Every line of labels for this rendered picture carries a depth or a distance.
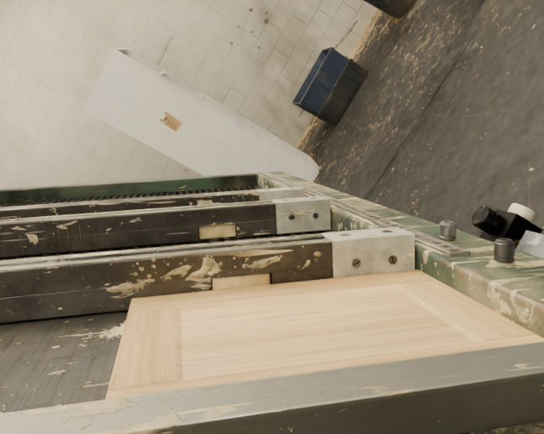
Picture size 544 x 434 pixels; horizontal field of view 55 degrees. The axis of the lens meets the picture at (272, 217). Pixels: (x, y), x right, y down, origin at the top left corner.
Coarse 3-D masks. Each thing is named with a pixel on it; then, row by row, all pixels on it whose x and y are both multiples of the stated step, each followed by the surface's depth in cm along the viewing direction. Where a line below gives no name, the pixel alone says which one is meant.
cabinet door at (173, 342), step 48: (240, 288) 70; (288, 288) 69; (336, 288) 68; (384, 288) 68; (432, 288) 66; (144, 336) 55; (192, 336) 55; (240, 336) 55; (288, 336) 54; (336, 336) 54; (384, 336) 53; (432, 336) 52; (480, 336) 51; (528, 336) 50; (144, 384) 44; (192, 384) 44
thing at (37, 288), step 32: (64, 256) 72; (96, 256) 71; (128, 256) 70; (160, 256) 69; (192, 256) 70; (224, 256) 70; (256, 256) 71; (288, 256) 72; (320, 256) 73; (352, 256) 74; (384, 256) 75; (0, 288) 66; (32, 288) 66; (64, 288) 67; (96, 288) 68; (128, 288) 69; (160, 288) 69; (192, 288) 70; (0, 320) 66
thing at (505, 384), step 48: (240, 384) 39; (288, 384) 39; (336, 384) 39; (384, 384) 38; (432, 384) 38; (480, 384) 38; (528, 384) 39; (0, 432) 34; (48, 432) 34; (96, 432) 34; (144, 432) 34; (192, 432) 34; (240, 432) 35; (288, 432) 36; (336, 432) 36; (384, 432) 37; (432, 432) 38
